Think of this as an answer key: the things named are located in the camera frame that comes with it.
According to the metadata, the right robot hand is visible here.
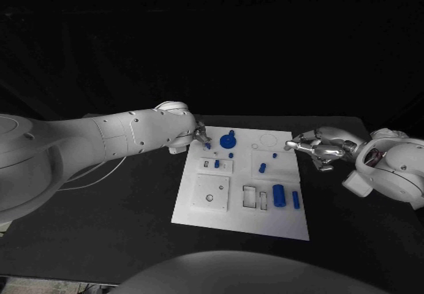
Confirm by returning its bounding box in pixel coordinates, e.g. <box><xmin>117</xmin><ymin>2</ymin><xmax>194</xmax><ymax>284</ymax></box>
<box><xmin>285</xmin><ymin>126</ymin><xmax>368</xmax><ymax>173</ymax></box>

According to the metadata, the white cable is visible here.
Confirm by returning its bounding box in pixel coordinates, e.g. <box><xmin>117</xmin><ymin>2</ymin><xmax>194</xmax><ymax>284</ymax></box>
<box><xmin>58</xmin><ymin>155</ymin><xmax>129</xmax><ymax>191</ymax></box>
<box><xmin>65</xmin><ymin>160</ymin><xmax>109</xmax><ymax>184</ymax></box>

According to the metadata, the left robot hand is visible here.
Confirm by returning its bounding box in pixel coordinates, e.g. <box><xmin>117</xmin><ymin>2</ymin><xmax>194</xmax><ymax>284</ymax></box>
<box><xmin>194</xmin><ymin>121</ymin><xmax>214</xmax><ymax>147</ymax></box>

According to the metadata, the white task board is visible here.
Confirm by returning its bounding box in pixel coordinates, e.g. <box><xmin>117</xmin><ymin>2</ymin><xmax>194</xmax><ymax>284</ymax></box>
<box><xmin>171</xmin><ymin>126</ymin><xmax>312</xmax><ymax>242</ymax></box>

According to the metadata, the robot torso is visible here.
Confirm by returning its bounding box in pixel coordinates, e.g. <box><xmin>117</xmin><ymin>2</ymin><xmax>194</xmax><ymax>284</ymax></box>
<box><xmin>109</xmin><ymin>250</ymin><xmax>390</xmax><ymax>294</ymax></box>

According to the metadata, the blue gear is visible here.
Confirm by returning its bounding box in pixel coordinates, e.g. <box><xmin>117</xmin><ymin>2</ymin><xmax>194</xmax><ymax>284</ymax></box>
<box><xmin>220</xmin><ymin>129</ymin><xmax>238</xmax><ymax>149</ymax></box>

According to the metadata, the thick blue cylinder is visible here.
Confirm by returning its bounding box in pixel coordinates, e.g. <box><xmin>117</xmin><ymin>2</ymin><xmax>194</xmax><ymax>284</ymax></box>
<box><xmin>273</xmin><ymin>184</ymin><xmax>287</xmax><ymax>208</ymax></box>

